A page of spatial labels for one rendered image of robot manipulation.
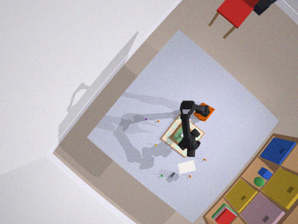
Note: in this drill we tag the white sheet of paper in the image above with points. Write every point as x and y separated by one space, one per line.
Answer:
186 167

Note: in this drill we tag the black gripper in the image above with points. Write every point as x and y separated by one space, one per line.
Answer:
194 132

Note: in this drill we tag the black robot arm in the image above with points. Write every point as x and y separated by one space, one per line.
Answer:
189 141

